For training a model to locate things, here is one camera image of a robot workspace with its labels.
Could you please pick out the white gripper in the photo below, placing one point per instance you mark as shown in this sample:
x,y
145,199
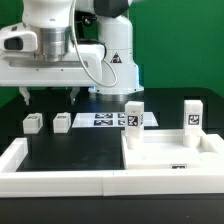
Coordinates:
x,y
47,57

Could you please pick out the white square table top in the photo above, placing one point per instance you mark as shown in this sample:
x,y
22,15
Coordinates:
x,y
164,149

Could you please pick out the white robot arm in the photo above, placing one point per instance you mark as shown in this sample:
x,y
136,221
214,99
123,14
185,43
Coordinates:
x,y
120,74

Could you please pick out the white sheet with tags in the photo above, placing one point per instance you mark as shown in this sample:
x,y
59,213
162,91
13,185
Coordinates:
x,y
108,119

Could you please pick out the white U-shaped obstacle fence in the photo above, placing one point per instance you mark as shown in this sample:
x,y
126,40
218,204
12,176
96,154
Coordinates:
x,y
101,183

